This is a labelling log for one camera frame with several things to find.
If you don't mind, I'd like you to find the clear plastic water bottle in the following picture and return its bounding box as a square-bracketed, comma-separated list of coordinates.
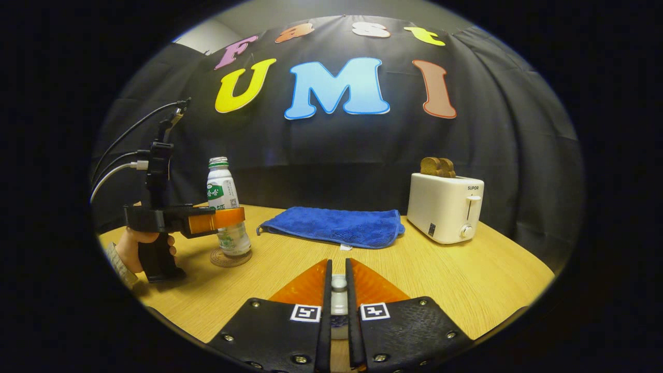
[207, 156, 252, 257]

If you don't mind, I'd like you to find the white toaster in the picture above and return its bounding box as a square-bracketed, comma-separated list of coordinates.
[407, 173, 485, 245]

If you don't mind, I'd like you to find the grey cable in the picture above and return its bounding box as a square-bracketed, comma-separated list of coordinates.
[90, 161, 149, 204]

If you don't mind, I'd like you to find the blue towel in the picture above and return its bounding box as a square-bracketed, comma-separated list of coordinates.
[257, 207, 406, 250]

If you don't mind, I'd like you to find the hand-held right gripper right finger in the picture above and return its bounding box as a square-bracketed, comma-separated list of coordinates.
[345, 258, 474, 373]

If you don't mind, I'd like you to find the round brown coaster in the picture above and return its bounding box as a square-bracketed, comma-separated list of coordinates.
[210, 248, 253, 268]

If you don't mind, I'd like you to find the black backdrop cloth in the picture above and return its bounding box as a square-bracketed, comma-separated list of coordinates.
[91, 15, 585, 272]

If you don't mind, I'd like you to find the thin black cable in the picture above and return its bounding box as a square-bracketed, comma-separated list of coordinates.
[91, 98, 188, 171]
[92, 150, 140, 183]

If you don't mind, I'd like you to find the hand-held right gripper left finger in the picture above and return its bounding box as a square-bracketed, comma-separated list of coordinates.
[209, 259, 333, 373]

